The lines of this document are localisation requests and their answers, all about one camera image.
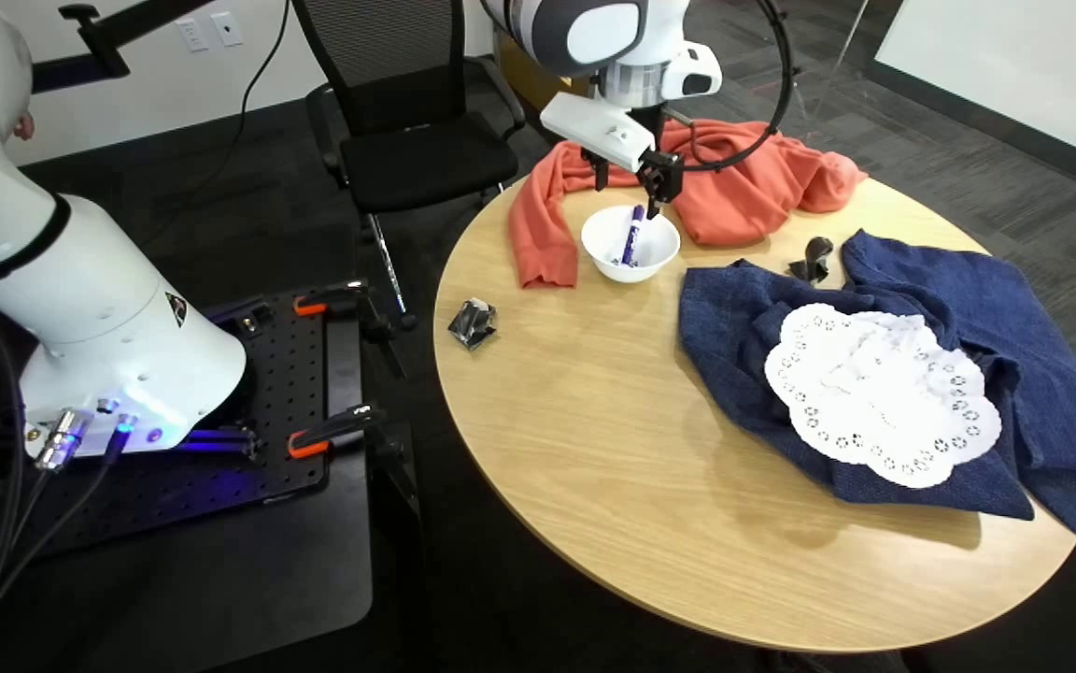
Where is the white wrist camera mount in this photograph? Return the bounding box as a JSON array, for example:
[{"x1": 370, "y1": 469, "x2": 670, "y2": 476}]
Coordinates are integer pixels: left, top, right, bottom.
[{"x1": 537, "y1": 89, "x2": 660, "y2": 176}]

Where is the black robot cart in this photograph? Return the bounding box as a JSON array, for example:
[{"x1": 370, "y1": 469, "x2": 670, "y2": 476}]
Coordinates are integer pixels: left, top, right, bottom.
[{"x1": 0, "y1": 280, "x2": 380, "y2": 673}]

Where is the black wall cable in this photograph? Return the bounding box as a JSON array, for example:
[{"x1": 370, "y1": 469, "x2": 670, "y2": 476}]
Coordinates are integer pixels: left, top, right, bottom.
[{"x1": 235, "y1": 0, "x2": 299, "y2": 124}]

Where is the white paper doily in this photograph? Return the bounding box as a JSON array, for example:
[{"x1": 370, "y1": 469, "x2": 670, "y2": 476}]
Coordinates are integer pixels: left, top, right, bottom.
[{"x1": 761, "y1": 297, "x2": 1005, "y2": 494}]

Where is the orange and black clamp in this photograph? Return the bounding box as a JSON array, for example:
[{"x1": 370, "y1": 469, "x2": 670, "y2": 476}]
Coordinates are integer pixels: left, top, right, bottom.
[
  {"x1": 283, "y1": 395, "x2": 380, "y2": 467},
  {"x1": 286, "y1": 277, "x2": 375, "y2": 321}
]

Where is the small black clip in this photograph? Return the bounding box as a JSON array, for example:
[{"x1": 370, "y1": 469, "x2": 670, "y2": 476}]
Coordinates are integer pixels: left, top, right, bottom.
[{"x1": 786, "y1": 230, "x2": 839, "y2": 282}]

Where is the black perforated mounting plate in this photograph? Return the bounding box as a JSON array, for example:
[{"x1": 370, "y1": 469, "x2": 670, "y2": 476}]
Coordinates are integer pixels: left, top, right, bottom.
[{"x1": 200, "y1": 289, "x2": 375, "y2": 507}]

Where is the black binder clip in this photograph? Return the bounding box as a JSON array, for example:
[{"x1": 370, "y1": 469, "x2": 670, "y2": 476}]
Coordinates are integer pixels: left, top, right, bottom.
[{"x1": 443, "y1": 294, "x2": 502, "y2": 356}]

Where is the black office chair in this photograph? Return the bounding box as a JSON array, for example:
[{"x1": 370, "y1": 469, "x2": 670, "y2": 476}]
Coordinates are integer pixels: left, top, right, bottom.
[{"x1": 286, "y1": 0, "x2": 524, "y2": 327}]

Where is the white bowl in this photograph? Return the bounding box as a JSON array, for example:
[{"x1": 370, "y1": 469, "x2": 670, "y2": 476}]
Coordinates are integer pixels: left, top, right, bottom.
[{"x1": 578, "y1": 200, "x2": 686, "y2": 289}]

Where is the dark blue cloth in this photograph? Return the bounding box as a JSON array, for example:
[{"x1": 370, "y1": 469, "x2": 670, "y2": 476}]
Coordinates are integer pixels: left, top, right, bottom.
[{"x1": 677, "y1": 226, "x2": 1076, "y2": 538}]

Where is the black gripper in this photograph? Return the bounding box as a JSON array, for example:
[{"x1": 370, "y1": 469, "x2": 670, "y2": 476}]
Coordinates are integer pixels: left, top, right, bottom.
[{"x1": 631, "y1": 147, "x2": 691, "y2": 230}]

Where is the orange cloth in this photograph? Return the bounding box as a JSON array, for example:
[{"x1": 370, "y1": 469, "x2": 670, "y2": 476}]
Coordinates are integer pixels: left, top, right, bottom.
[{"x1": 508, "y1": 115, "x2": 872, "y2": 294}]

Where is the purple marker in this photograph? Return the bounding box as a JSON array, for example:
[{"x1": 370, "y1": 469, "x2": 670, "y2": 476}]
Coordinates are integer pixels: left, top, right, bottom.
[{"x1": 615, "y1": 200, "x2": 655, "y2": 270}]

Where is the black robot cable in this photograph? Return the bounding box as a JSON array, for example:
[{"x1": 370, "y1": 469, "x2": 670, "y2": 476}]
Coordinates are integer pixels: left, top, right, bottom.
[{"x1": 655, "y1": 0, "x2": 802, "y2": 179}]

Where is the wooden furniture piece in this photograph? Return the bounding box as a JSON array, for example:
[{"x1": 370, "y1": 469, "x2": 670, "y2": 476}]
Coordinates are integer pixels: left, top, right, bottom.
[{"x1": 488, "y1": 24, "x2": 589, "y2": 118}]

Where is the white wall outlet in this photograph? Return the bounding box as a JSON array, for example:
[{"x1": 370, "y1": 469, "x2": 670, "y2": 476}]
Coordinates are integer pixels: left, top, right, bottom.
[{"x1": 179, "y1": 6, "x2": 252, "y2": 56}]

